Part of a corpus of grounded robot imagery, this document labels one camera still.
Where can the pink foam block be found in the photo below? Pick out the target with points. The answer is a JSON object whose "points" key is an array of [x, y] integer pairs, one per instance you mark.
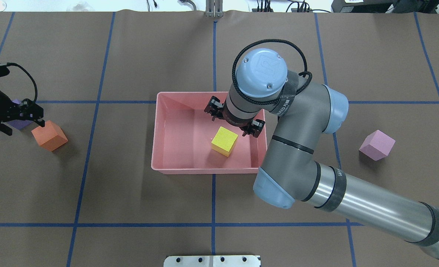
{"points": [[377, 145]]}

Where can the aluminium frame post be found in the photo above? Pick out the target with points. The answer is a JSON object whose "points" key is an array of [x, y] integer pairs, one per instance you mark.
{"points": [[214, 8]]}

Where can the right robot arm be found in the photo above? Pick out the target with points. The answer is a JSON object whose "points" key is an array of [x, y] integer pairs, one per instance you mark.
{"points": [[393, 89]]}

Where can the purple foam block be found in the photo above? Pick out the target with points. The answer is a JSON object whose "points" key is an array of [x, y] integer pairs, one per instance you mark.
{"points": [[19, 124]]}

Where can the yellow foam block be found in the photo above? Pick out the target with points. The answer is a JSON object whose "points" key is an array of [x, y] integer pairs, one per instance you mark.
{"points": [[224, 141]]}

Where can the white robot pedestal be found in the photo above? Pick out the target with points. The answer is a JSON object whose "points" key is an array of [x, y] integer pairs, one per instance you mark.
{"points": [[213, 261]]}

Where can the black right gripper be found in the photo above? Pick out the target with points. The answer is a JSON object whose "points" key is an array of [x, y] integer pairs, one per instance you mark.
{"points": [[236, 121]]}

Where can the orange foam block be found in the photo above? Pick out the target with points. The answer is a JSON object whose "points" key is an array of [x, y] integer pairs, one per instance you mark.
{"points": [[50, 137]]}

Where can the pink plastic bin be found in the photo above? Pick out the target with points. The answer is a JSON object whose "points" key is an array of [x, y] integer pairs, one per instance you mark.
{"points": [[183, 134]]}

